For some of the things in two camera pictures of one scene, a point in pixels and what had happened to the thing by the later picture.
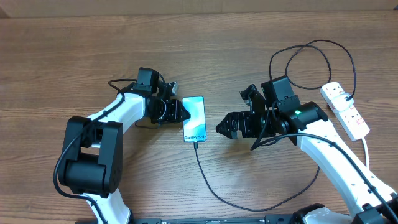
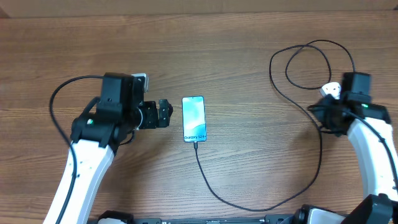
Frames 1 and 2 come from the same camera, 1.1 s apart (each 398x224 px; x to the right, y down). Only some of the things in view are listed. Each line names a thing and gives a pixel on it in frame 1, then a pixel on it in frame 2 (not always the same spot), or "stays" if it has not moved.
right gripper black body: [253, 125] → [324, 112]
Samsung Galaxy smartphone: [194, 128] stays
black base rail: [273, 219] stays
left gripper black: [173, 115] → [151, 121]
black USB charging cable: [300, 46] → [298, 101]
